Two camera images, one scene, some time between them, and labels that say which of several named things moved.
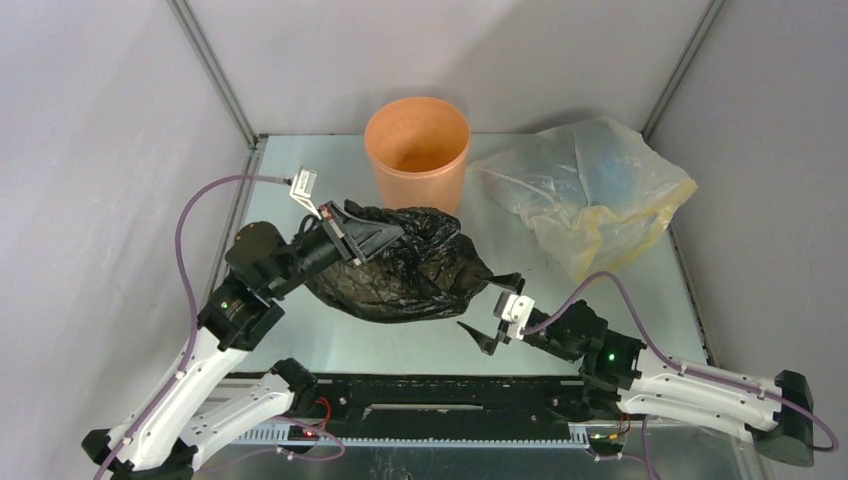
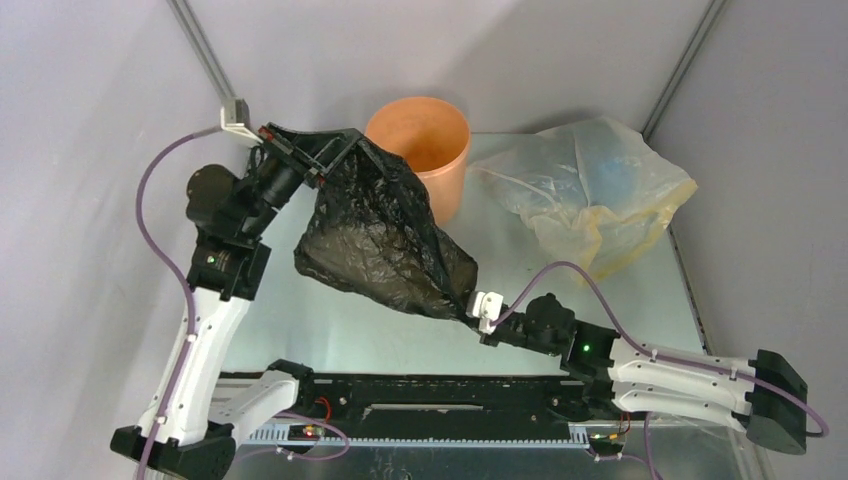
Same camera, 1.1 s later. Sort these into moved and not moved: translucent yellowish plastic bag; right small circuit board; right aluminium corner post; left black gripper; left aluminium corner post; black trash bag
Moved: left black gripper; black trash bag
Not moved: left aluminium corner post; right aluminium corner post; right small circuit board; translucent yellowish plastic bag
